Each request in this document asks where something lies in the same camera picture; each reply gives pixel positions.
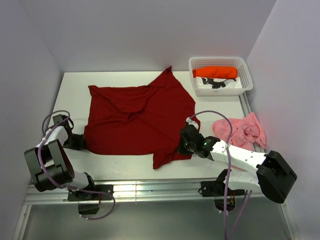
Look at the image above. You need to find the white plastic basket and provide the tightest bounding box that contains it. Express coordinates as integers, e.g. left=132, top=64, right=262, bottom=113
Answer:
left=188, top=56, right=253, bottom=97

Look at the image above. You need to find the aluminium rail frame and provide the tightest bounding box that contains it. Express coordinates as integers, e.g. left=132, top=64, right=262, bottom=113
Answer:
left=12, top=94, right=301, bottom=240

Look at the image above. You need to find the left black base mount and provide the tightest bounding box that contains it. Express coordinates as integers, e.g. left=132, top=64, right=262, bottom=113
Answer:
left=67, top=184, right=116, bottom=219

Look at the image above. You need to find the pink t shirt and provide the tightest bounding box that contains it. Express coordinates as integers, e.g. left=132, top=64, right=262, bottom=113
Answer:
left=211, top=111, right=267, bottom=173

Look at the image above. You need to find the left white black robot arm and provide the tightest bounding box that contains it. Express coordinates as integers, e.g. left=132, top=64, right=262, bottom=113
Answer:
left=24, top=110, right=98, bottom=200

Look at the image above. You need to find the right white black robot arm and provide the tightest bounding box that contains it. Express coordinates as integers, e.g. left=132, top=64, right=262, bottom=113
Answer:
left=177, top=124, right=298, bottom=204

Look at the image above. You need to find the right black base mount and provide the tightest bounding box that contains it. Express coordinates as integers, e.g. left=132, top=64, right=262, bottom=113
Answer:
left=198, top=176, right=248, bottom=212

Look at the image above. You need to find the dark red t shirt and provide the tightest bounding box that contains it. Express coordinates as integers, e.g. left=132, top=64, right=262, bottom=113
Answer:
left=84, top=67, right=196, bottom=170

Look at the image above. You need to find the white black printed t shirt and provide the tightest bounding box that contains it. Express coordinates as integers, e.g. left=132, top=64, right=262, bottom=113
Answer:
left=194, top=76, right=243, bottom=89

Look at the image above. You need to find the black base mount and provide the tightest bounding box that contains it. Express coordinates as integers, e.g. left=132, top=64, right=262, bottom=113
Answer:
left=67, top=184, right=116, bottom=219
left=198, top=176, right=248, bottom=212

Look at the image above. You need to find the rolled orange t shirt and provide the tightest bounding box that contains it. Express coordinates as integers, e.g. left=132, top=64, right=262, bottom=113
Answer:
left=192, top=66, right=238, bottom=79

